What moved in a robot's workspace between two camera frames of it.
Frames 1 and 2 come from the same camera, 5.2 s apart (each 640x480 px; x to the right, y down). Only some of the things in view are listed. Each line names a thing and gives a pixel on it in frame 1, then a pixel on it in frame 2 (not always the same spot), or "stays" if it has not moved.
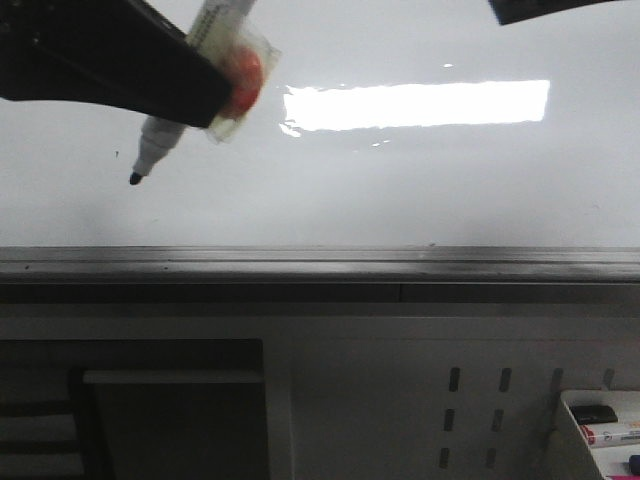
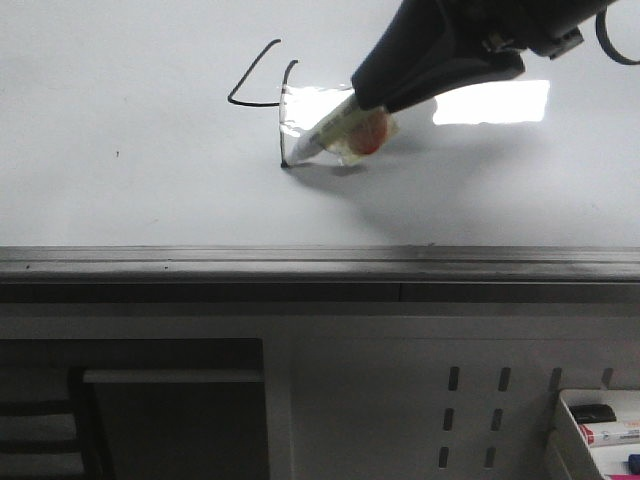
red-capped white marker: x=606 y=437 stays
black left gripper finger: x=122 y=54 to x=428 y=44
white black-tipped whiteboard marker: x=221 y=28 to x=363 y=123
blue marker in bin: x=633 y=466 stays
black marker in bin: x=586 y=414 stays
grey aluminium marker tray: x=319 y=264 stays
